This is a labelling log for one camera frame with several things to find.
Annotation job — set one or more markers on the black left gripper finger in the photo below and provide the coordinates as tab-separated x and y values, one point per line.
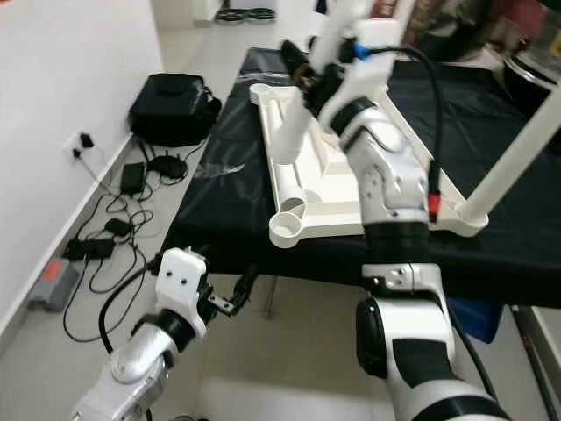
245	285

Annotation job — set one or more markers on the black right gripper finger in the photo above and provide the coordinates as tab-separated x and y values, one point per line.
296	60

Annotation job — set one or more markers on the white plastic table top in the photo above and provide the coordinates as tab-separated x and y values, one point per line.
333	219

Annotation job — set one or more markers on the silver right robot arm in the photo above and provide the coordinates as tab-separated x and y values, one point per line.
386	167

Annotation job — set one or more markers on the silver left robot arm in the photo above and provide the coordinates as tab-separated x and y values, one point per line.
140	360

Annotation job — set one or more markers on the tan rubber band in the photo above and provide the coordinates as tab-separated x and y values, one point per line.
302	72

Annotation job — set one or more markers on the black tablecloth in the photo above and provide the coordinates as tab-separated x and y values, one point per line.
228	219

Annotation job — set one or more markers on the clear tape strip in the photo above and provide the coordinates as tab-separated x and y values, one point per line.
228	171

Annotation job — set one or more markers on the small black power adapter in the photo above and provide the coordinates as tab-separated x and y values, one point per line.
117	226

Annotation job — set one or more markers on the black square case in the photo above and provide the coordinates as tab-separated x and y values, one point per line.
171	110

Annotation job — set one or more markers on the black router with antennas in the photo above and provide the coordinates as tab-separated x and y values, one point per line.
165	167

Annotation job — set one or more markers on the black glossy bag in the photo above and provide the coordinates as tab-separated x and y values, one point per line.
456	31

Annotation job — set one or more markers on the black wok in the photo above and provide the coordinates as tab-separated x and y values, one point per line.
535	83

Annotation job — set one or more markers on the blue dustpan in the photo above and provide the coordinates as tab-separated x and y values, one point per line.
478	320

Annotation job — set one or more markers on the long black floor pole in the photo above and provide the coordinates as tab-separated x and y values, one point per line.
535	351

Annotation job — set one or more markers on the metal folding table frame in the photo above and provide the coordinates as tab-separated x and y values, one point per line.
269	298

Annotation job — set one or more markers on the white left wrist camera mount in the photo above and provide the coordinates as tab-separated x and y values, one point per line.
182	276

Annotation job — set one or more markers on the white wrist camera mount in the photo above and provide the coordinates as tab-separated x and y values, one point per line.
372	53
182	276

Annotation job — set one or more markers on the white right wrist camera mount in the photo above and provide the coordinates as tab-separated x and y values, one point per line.
372	53

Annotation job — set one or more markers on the black wall plug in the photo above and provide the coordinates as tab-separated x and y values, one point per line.
87	140

